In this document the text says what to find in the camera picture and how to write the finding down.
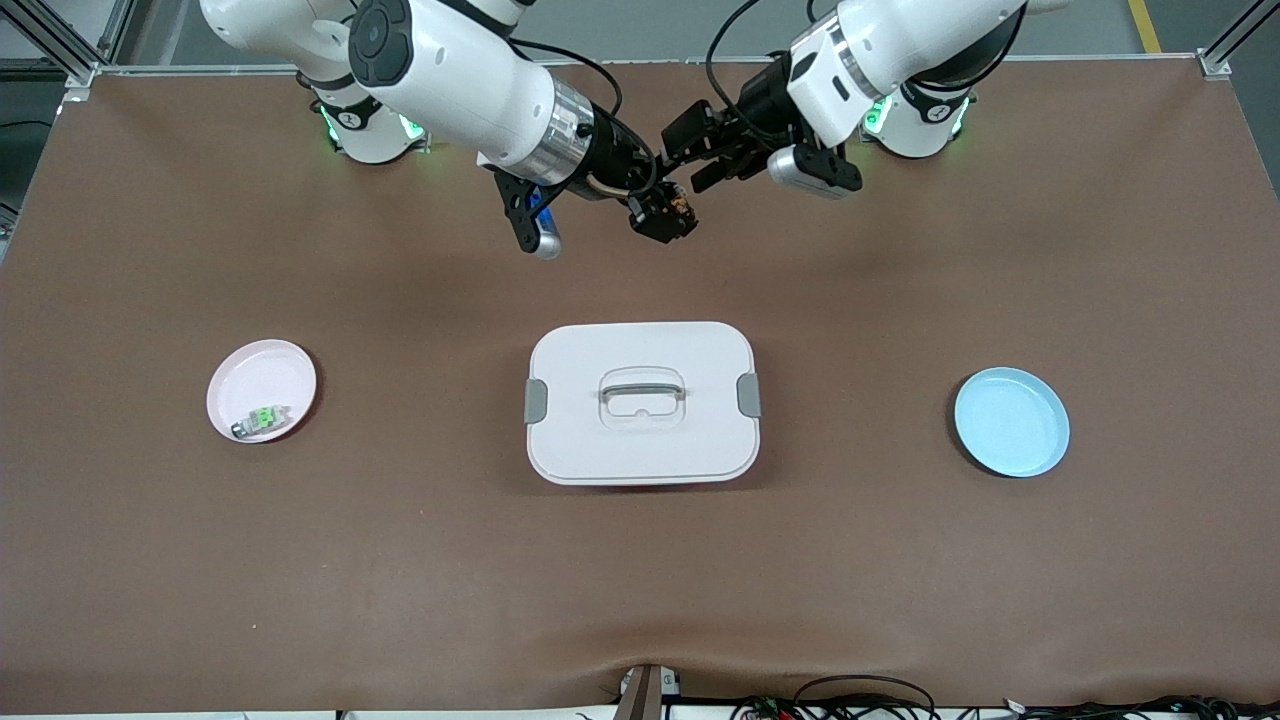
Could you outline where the light blue round plate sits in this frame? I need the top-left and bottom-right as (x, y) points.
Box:
(953, 367), (1071, 479)

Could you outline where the pink round plate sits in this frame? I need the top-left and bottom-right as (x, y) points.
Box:
(206, 340), (319, 444)

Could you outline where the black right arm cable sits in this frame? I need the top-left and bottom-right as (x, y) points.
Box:
(508, 38), (663, 196)

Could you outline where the white lidded box, grey handle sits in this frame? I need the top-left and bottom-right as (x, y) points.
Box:
(524, 321), (762, 487)

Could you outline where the aluminium frame profile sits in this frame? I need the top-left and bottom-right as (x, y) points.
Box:
(1195, 0), (1280, 81)
(0, 0), (137, 93)

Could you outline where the metal table edge bracket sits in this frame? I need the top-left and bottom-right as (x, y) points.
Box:
(613, 662), (683, 720)

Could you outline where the black cable bundle with loop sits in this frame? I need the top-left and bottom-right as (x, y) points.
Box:
(733, 674), (941, 720)

